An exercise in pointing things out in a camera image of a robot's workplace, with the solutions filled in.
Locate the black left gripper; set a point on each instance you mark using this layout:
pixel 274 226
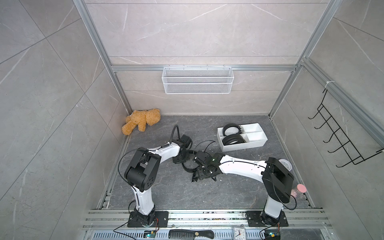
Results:
pixel 178 161

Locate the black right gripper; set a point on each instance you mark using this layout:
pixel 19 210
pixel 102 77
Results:
pixel 200 174

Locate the black belt with dark buckle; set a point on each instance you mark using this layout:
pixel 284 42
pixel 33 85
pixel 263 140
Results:
pixel 233 140

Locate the black belt with silver buckle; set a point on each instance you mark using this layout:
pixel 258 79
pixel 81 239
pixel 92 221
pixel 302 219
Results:
pixel 231 129

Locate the white compartment storage tray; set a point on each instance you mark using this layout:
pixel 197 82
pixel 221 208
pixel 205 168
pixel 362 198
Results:
pixel 252 133

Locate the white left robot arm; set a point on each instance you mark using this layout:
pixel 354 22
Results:
pixel 142 171

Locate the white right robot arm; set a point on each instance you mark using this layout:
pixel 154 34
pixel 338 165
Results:
pixel 277 179

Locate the brown teddy bear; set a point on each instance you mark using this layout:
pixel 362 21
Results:
pixel 141 119

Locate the small white clock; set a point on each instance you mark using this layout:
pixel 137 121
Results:
pixel 239 233

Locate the left green circuit board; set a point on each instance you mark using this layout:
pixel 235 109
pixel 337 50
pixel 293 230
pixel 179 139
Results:
pixel 149 234

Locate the green circuit board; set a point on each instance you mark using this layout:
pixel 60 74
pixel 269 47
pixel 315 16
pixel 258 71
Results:
pixel 272 235
pixel 149 234

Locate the right green circuit board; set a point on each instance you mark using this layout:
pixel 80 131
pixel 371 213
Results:
pixel 272 235

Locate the white wire mesh basket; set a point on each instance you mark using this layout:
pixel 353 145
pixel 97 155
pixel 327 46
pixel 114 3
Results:
pixel 197 80

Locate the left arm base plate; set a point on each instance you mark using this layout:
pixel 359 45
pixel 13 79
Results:
pixel 159 220

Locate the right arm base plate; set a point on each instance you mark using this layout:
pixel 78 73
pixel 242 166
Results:
pixel 261 219

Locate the black wire hook rack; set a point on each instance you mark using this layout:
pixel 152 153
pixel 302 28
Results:
pixel 339 134

